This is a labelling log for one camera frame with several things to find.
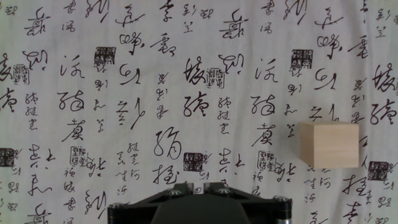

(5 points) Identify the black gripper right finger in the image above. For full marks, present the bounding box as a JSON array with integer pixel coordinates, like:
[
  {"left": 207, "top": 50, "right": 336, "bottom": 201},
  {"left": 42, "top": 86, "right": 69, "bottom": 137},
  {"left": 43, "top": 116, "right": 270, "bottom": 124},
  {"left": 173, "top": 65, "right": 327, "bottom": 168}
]
[{"left": 203, "top": 182, "right": 293, "bottom": 224}]

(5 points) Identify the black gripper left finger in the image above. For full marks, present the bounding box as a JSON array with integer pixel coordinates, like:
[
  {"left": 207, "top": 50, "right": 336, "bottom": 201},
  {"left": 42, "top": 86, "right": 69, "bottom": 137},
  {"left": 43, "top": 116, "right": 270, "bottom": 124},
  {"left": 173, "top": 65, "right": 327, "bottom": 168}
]
[{"left": 107, "top": 182, "right": 195, "bottom": 224}]

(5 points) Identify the small wooden cube block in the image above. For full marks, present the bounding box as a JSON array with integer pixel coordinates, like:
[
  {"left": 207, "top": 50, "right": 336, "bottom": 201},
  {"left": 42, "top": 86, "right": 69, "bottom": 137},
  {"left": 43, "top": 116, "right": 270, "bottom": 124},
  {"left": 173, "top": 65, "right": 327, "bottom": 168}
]
[{"left": 299, "top": 121, "right": 360, "bottom": 169}]

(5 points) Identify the calligraphy print beige tablecloth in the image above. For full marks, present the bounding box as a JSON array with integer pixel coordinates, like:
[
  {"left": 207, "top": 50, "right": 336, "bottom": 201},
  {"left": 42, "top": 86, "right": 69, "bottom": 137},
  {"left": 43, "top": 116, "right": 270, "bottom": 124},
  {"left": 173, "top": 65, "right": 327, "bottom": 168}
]
[{"left": 0, "top": 0, "right": 398, "bottom": 224}]

